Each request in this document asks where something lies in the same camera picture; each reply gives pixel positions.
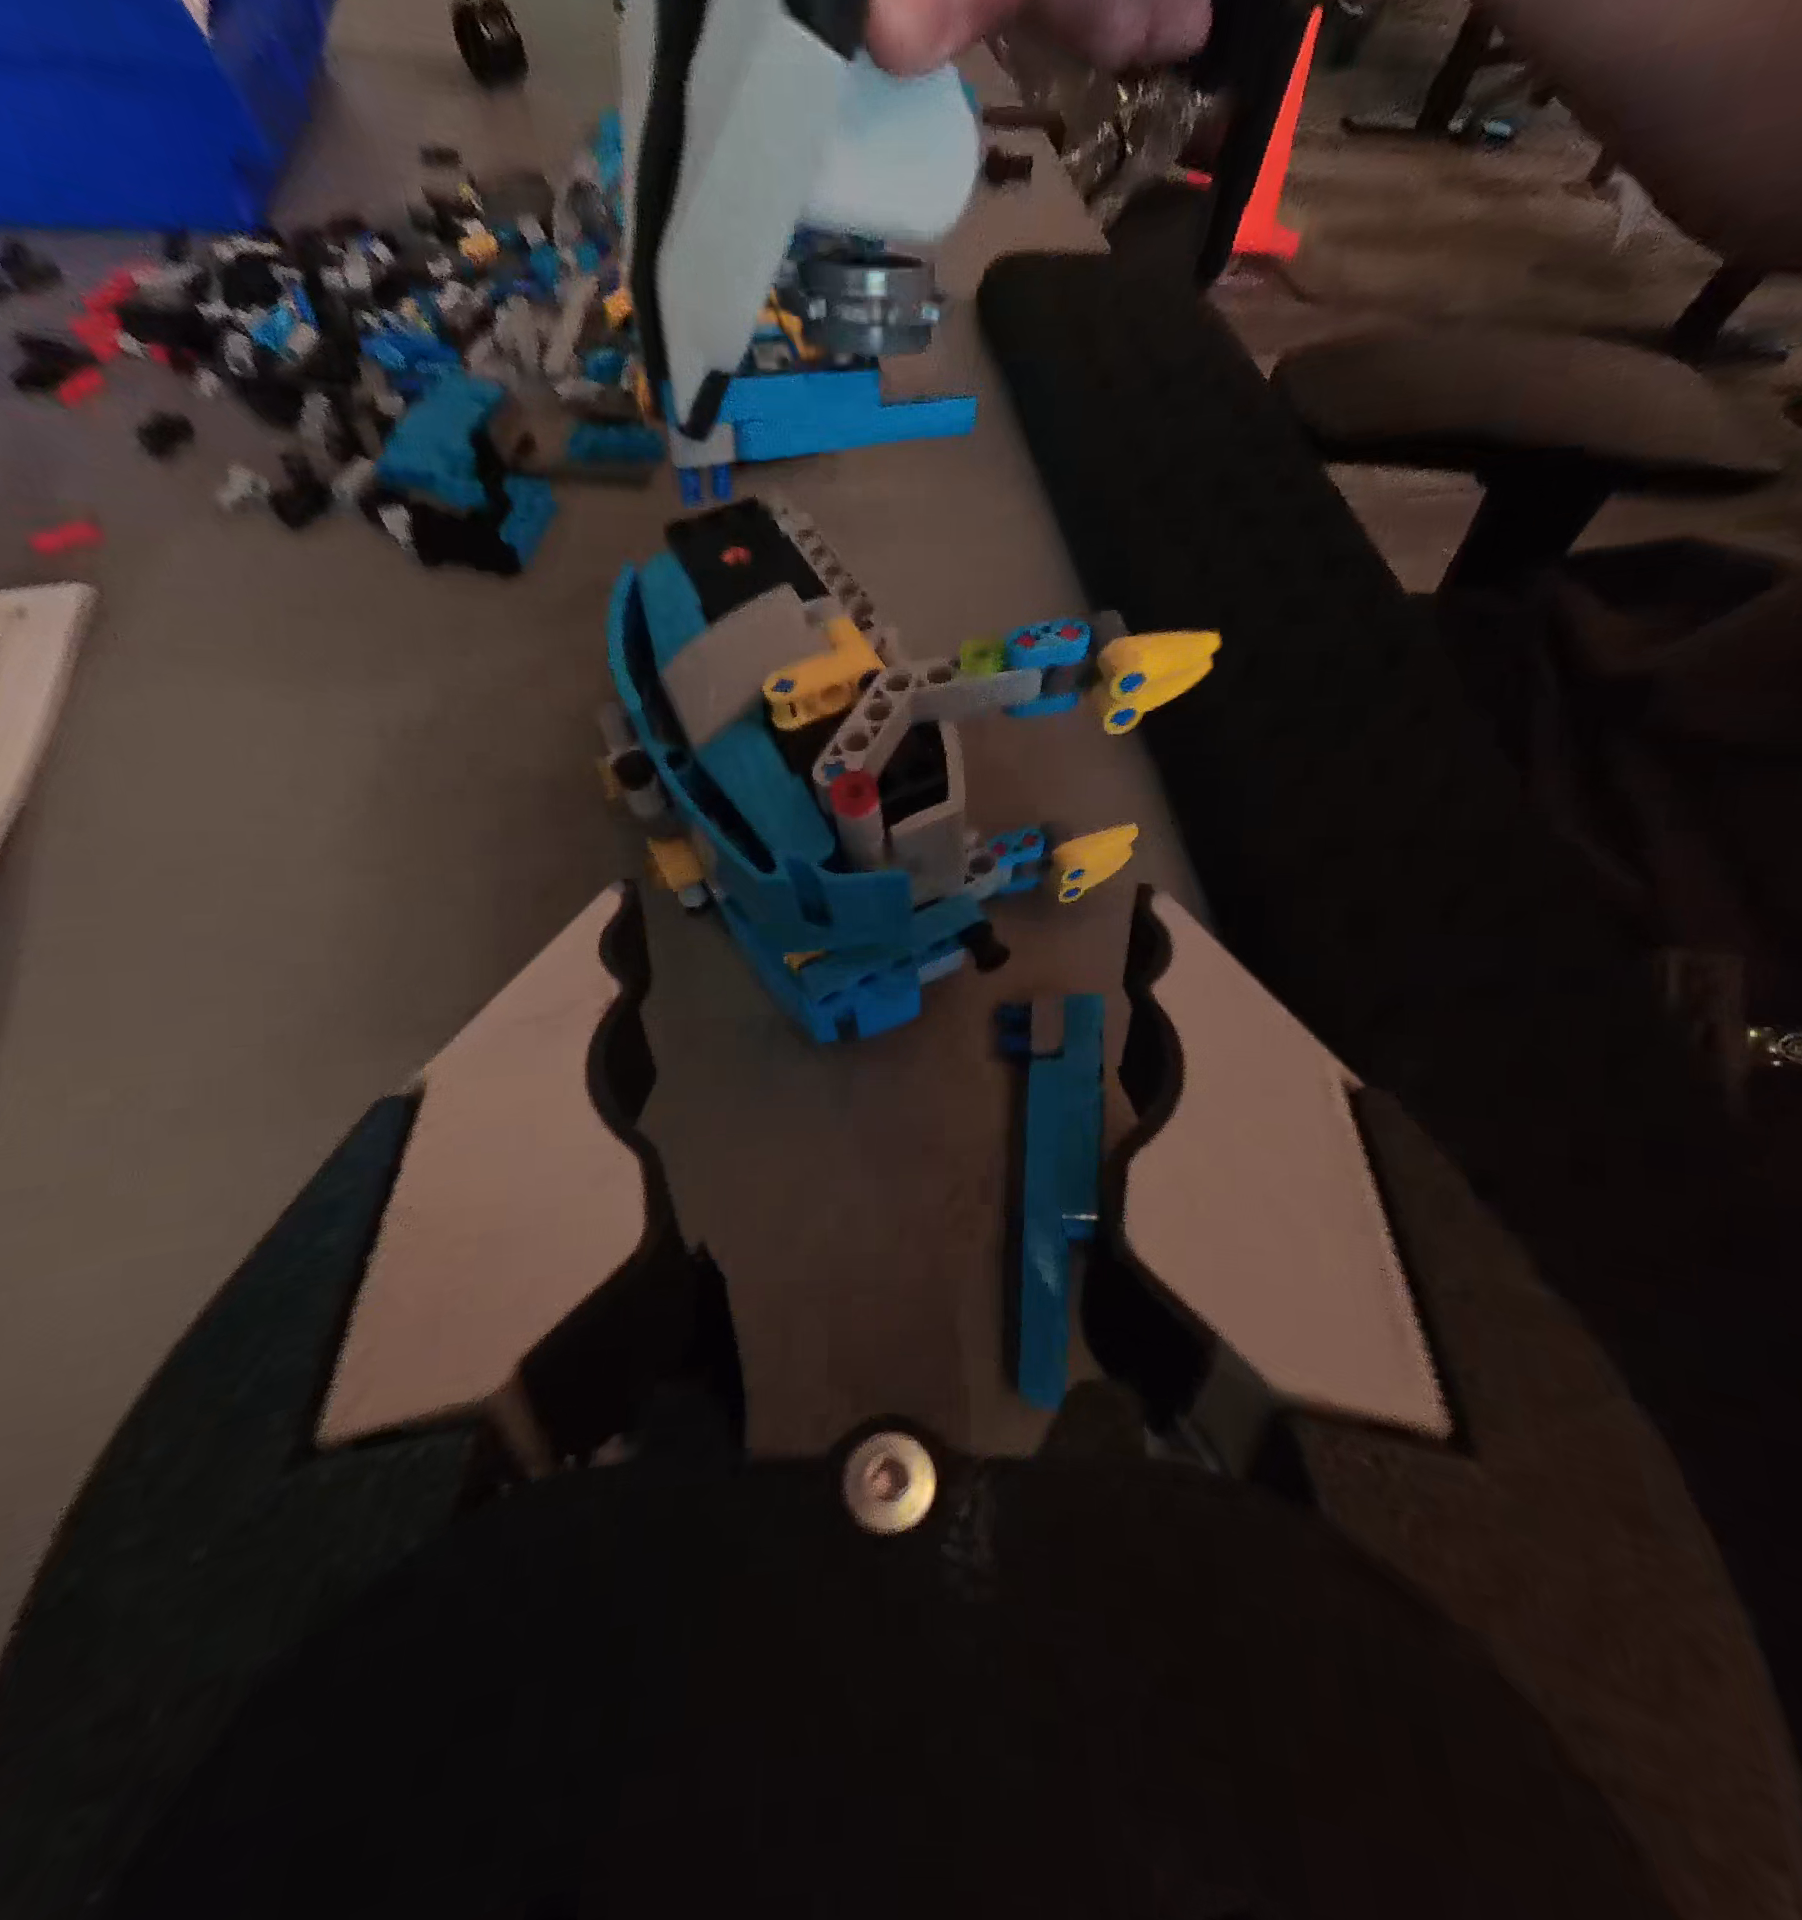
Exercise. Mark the instruction booklet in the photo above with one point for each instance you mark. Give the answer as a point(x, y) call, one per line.
point(0, 720)

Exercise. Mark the blue beam wheel assembly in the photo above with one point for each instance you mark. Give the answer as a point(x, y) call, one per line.
point(840, 420)
point(1059, 1170)

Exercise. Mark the black perforated chair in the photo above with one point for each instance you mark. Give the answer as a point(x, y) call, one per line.
point(1217, 524)

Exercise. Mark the pile of loose bricks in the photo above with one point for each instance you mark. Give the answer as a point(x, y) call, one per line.
point(421, 435)

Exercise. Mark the person's right hand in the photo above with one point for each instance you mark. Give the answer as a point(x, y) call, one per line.
point(1080, 22)

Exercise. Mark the blue plastic bin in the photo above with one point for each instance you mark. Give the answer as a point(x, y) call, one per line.
point(91, 103)

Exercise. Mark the orange traffic cone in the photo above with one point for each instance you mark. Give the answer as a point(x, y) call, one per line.
point(1282, 150)

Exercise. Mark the small red brick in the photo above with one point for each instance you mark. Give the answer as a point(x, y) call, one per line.
point(65, 536)

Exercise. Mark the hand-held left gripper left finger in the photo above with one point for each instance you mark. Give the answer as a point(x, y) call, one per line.
point(494, 1200)

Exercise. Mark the blue toy robot model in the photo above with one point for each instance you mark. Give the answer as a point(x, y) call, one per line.
point(782, 780)

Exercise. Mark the small black wheel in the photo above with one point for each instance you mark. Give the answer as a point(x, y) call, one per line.
point(488, 38)

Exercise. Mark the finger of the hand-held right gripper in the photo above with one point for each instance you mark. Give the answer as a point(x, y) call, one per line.
point(736, 179)

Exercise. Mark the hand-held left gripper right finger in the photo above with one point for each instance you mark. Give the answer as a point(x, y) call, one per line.
point(1277, 1200)

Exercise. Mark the grey desk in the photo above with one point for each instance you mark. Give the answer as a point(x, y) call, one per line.
point(316, 826)

